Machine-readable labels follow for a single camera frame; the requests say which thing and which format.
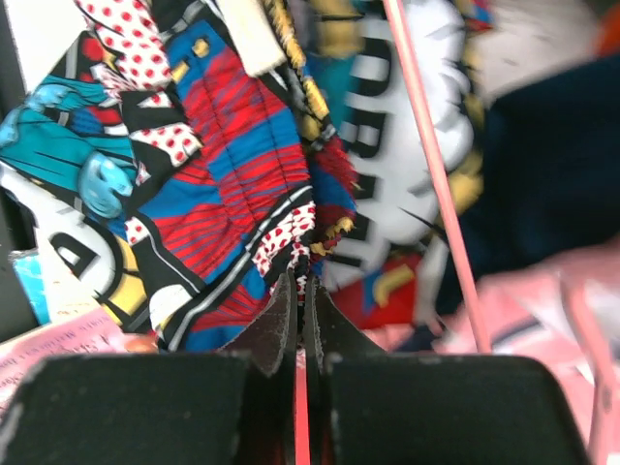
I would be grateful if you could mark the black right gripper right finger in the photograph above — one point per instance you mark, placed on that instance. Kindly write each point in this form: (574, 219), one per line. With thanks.
(367, 406)

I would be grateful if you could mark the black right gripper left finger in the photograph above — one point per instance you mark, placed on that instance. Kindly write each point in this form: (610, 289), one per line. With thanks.
(234, 406)

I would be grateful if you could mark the pink wire hanger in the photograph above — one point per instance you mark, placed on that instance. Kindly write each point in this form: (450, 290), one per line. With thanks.
(426, 145)

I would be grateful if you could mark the comic print shorts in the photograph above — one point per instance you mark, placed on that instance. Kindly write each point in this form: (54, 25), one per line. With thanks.
(181, 155)

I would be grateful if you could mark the pink shark print shorts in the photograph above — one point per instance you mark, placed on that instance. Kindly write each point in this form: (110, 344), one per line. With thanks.
(525, 315)

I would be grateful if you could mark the navy blue shorts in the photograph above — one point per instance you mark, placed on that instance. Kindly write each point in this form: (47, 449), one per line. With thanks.
(550, 170)

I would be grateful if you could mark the orange shorts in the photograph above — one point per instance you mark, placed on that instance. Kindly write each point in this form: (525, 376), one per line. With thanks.
(609, 37)

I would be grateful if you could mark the Taming of Shrew book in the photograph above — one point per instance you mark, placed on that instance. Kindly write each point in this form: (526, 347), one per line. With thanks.
(94, 332)

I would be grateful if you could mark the blue plastic folder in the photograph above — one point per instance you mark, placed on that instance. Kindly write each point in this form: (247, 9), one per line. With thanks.
(28, 269)

